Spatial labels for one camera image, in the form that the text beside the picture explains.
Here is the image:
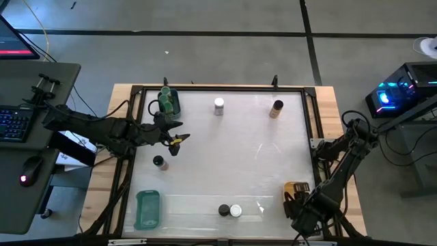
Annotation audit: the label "black desk clamp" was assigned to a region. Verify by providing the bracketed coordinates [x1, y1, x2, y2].
[21, 72, 63, 107]

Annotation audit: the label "desk computer monitor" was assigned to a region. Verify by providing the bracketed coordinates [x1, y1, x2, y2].
[0, 15, 41, 61]

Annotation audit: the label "black power cable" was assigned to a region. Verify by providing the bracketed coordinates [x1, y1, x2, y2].
[376, 126, 437, 168]

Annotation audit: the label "black floor cable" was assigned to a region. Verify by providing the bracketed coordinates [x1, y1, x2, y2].
[18, 32, 100, 120]

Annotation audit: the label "orange spice jar black lid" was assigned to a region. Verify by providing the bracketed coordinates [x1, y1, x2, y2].
[152, 154, 169, 172]

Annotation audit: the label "orange plastic tray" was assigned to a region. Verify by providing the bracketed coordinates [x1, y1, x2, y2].
[283, 181, 311, 206]

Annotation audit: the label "white spool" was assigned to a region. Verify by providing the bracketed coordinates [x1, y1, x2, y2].
[412, 36, 437, 61]

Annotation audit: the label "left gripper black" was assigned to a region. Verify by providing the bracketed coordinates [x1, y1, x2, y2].
[145, 111, 191, 157]

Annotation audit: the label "green plastic tray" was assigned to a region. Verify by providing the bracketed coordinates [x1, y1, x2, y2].
[133, 189, 162, 231]

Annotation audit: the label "dark grey desk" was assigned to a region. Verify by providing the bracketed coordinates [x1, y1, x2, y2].
[0, 60, 82, 236]

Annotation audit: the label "brown spice jar black lid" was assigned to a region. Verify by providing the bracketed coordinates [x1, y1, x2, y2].
[268, 99, 285, 120]

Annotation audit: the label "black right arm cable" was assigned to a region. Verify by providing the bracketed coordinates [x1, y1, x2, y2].
[341, 109, 372, 131]

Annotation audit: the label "black backlit keyboard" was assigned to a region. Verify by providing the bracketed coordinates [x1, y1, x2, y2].
[0, 105, 36, 144]

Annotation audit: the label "blue-grey plastic bin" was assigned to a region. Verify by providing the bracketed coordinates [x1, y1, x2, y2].
[157, 87, 182, 121]

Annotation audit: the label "silver frame bracket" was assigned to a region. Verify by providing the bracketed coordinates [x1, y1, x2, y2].
[107, 238, 147, 246]
[299, 240, 338, 246]

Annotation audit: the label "yellow hanging cable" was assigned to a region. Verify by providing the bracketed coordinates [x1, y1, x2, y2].
[21, 0, 51, 62]

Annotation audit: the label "black computer mouse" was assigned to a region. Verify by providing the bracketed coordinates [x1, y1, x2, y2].
[18, 155, 44, 189]

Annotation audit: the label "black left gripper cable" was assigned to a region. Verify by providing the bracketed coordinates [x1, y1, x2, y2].
[147, 98, 165, 119]

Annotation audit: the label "black flat box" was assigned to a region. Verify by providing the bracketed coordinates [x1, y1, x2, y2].
[47, 131, 97, 167]

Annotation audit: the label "dark grey equipment stand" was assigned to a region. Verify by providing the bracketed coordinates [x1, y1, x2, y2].
[376, 95, 437, 199]

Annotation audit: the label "computer case with lights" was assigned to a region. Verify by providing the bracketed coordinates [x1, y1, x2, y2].
[364, 61, 437, 120]

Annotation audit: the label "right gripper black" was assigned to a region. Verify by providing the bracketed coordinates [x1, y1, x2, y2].
[283, 182, 337, 237]

